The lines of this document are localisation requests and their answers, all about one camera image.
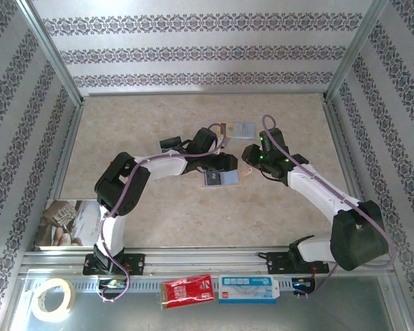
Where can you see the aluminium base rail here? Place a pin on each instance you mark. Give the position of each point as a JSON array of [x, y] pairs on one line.
[[200, 262]]

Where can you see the aluminium table end rail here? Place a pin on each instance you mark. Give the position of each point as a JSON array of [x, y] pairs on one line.
[[203, 93]]

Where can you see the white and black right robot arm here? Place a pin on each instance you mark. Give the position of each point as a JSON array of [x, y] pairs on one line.
[[359, 238]]

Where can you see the small circuit board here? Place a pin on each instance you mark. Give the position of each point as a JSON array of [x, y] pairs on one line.
[[112, 284], [302, 285]]

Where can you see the blue and white package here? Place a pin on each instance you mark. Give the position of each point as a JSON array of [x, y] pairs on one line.
[[245, 289]]

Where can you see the plain black credit card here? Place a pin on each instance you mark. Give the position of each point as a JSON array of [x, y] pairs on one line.
[[170, 143]]

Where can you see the slotted metal strip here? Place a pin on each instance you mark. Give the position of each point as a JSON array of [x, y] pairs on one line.
[[145, 285]]

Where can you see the masking tape roll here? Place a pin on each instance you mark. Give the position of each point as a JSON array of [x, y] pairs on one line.
[[70, 296]]

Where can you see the printed photo sheet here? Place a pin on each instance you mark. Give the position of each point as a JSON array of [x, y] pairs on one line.
[[60, 220]]

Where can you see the beige and grey calculator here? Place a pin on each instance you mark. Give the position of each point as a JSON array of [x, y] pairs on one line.
[[241, 130]]

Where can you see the grey metal shelf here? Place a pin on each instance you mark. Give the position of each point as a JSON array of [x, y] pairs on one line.
[[331, 310]]

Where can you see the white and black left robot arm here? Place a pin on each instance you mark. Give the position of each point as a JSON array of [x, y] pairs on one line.
[[120, 189]]

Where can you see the black credit card white print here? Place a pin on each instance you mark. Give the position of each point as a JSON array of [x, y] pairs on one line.
[[212, 179]]

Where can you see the aluminium frame post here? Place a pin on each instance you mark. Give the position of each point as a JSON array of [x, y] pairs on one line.
[[354, 51], [52, 51]]

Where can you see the red cardboard box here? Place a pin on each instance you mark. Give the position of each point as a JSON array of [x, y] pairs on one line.
[[186, 291]]

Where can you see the aluminium table side rail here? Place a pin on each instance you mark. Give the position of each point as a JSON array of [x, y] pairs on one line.
[[67, 155], [338, 138]]

